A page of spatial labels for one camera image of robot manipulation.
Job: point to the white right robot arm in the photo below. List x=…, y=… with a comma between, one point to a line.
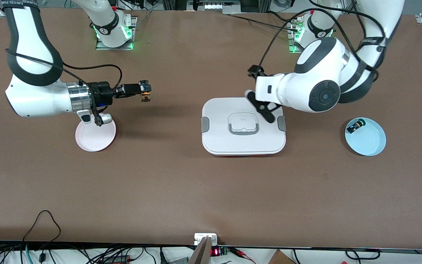
x=31, y=95

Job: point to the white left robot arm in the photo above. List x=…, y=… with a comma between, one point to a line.
x=306, y=91

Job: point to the white lidded box, grey latches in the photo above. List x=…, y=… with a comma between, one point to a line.
x=244, y=143

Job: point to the white desk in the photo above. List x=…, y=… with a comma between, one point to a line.
x=317, y=259

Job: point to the light blue round plate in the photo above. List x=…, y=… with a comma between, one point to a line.
x=366, y=141

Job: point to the small blue black toy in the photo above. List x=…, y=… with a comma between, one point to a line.
x=355, y=127

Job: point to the white metal bracket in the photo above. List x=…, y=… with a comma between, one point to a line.
x=200, y=238

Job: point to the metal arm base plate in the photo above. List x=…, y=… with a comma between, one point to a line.
x=290, y=38
x=134, y=25

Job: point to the brown cardboard piece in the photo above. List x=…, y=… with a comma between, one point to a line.
x=280, y=258

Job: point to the circuit board, red display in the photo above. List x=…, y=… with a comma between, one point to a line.
x=215, y=252

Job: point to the red clip leads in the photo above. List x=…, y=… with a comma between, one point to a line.
x=238, y=252

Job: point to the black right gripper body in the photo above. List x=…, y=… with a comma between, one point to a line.
x=101, y=92

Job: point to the pink round plate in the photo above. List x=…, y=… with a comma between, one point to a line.
x=95, y=137

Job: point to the metal box with lights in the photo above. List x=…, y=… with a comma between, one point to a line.
x=214, y=5

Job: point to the orange push-button switch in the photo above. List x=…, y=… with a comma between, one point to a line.
x=145, y=98

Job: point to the grey flat bar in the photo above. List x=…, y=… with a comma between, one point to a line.
x=200, y=255

